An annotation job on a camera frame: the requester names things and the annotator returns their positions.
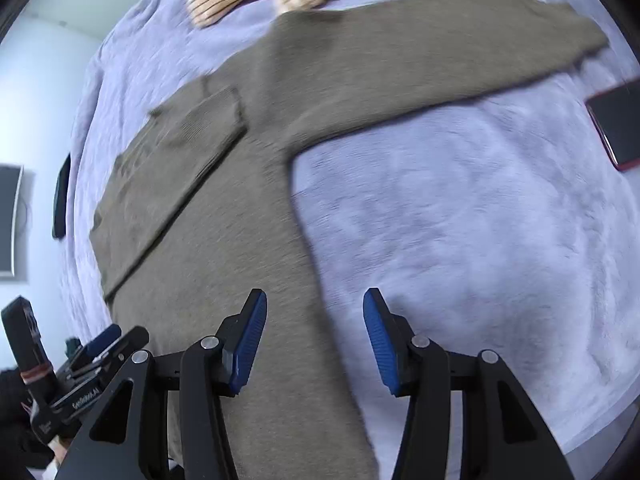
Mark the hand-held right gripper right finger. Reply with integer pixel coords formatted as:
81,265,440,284
363,287,576,480

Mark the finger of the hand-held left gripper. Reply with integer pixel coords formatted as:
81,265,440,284
67,324,123,361
70,326,151,378

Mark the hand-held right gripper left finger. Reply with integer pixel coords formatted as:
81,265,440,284
55,288,268,480

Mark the olive green knit sweater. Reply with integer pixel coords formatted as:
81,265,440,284
90,0,610,480

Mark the lavender embossed fleece blanket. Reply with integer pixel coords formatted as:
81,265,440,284
57,0,640,480

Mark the black flat object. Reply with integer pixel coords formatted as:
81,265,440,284
52,152,72,240

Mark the red-cased smartphone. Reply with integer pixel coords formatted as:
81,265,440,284
585,77,640,172

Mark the wall-mounted monitor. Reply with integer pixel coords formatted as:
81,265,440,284
0,164,24,279

